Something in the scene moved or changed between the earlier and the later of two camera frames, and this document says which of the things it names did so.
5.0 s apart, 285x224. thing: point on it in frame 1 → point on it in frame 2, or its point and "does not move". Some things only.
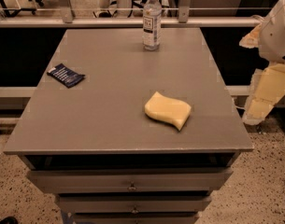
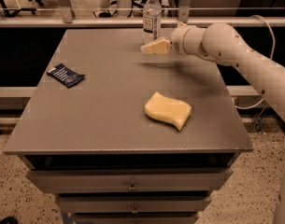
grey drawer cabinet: x=93 y=147 does not move
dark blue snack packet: x=65 y=76 does not move
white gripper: x=277 y=41 → x=177 y=38
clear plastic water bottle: x=151 y=17 does not move
